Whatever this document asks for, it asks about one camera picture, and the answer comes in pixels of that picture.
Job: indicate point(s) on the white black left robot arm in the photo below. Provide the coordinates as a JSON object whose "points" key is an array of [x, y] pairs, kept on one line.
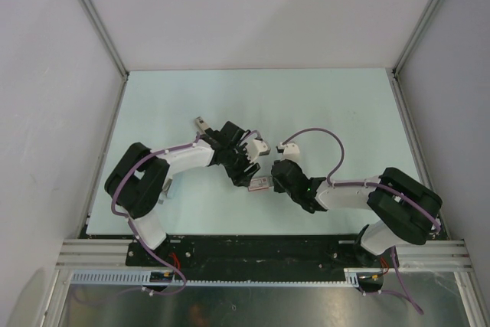
{"points": [[142, 176]]}

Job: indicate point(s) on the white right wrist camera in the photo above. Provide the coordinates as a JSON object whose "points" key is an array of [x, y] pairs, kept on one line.
{"points": [[289, 151]]}

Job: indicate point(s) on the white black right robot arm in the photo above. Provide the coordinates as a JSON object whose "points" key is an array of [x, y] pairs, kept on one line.
{"points": [[407, 210]]}

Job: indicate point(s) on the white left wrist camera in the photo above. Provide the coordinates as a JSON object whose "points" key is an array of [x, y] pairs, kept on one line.
{"points": [[256, 148]]}

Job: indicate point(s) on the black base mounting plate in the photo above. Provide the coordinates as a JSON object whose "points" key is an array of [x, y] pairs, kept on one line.
{"points": [[187, 251]]}

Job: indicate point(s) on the red staple box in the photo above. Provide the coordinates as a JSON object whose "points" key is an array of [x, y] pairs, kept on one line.
{"points": [[261, 183]]}

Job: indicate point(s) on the light blue white stapler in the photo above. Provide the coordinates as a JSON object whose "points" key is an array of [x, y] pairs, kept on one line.
{"points": [[167, 191]]}

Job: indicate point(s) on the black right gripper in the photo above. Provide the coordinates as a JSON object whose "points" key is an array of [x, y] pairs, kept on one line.
{"points": [[277, 188]]}

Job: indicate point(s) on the beige black small stapler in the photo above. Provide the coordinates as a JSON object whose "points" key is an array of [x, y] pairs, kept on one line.
{"points": [[203, 128]]}

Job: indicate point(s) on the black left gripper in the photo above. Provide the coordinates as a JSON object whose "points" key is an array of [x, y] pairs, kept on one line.
{"points": [[240, 178]]}

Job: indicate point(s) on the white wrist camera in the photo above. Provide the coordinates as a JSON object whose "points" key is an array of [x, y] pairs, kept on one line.
{"points": [[256, 148], [289, 151]]}

